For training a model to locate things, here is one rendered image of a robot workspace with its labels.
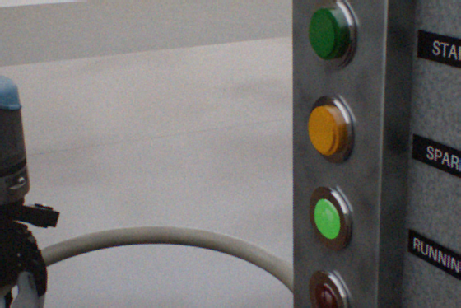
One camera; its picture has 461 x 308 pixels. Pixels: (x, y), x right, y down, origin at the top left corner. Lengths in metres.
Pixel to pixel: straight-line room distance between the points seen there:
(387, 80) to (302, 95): 0.07
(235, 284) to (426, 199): 2.82
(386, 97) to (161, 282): 2.89
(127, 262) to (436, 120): 3.07
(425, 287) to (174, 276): 2.88
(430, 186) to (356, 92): 0.06
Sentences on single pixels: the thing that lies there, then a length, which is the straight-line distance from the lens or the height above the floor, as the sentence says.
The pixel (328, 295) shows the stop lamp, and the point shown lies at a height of 1.30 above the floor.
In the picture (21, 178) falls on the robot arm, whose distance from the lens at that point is 1.15.
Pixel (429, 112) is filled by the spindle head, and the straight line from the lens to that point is 0.41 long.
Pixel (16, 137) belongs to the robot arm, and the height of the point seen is 1.19.
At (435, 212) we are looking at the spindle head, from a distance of 0.42.
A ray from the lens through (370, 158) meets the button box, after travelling 0.42.
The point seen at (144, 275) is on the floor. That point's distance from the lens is 3.33.
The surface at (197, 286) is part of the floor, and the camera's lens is 3.22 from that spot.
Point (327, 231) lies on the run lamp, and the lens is 0.46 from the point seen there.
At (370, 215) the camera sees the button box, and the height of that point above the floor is 1.36.
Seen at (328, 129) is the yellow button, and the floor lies 1.40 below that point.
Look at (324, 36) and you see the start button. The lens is 0.42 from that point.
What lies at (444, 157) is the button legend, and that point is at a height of 1.40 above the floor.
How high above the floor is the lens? 1.53
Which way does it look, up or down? 20 degrees down
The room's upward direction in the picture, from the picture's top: 2 degrees counter-clockwise
